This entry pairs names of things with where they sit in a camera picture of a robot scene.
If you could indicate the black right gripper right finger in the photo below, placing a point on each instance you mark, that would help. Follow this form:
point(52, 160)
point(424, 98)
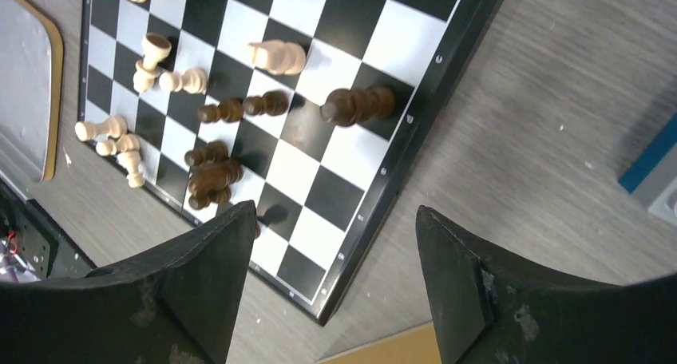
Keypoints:
point(491, 305)

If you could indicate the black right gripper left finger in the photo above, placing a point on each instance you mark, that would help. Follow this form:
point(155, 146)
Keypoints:
point(177, 302)

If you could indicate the dark chess piece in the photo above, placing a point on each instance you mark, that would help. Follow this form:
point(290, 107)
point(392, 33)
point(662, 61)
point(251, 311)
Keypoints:
point(346, 107)

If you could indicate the light chess piece on board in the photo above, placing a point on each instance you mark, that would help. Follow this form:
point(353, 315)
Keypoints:
point(278, 57)

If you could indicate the blue and grey lego block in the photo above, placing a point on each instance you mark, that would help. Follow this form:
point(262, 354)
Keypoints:
point(651, 178)

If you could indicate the black and white chessboard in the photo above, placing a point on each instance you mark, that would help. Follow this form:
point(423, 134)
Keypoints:
point(179, 73)

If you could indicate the silver tin lid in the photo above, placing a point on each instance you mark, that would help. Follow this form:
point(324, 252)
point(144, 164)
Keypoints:
point(32, 57)

